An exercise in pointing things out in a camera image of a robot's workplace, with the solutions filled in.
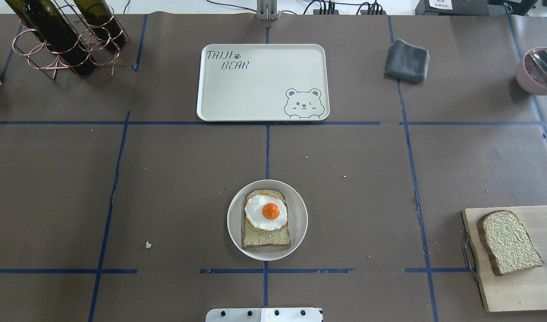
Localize bread slice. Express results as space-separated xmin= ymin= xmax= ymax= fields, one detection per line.
xmin=476 ymin=209 xmax=545 ymax=276
xmin=242 ymin=188 xmax=291 ymax=249

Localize cream bear serving tray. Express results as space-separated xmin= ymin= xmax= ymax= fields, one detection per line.
xmin=196 ymin=43 xmax=330 ymax=122

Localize fried egg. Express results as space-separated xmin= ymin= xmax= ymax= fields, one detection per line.
xmin=244 ymin=194 xmax=288 ymax=232

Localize white round plate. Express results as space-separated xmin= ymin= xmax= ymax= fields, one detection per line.
xmin=227 ymin=179 xmax=308 ymax=261

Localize grey folded cloth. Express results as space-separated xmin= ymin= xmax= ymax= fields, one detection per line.
xmin=384 ymin=38 xmax=429 ymax=83

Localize dark green wine bottle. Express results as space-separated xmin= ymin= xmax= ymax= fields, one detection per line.
xmin=6 ymin=0 xmax=95 ymax=76

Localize pink bowl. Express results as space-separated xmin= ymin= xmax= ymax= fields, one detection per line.
xmin=516 ymin=47 xmax=547 ymax=96

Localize wooden cutting board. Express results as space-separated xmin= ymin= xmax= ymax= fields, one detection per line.
xmin=462 ymin=205 xmax=547 ymax=312

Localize aluminium camera post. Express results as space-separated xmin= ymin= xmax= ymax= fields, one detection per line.
xmin=256 ymin=0 xmax=279 ymax=21

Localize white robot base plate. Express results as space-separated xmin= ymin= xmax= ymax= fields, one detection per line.
xmin=205 ymin=307 xmax=324 ymax=322

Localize copper wire bottle rack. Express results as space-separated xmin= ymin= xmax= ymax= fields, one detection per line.
xmin=12 ymin=0 xmax=130 ymax=80

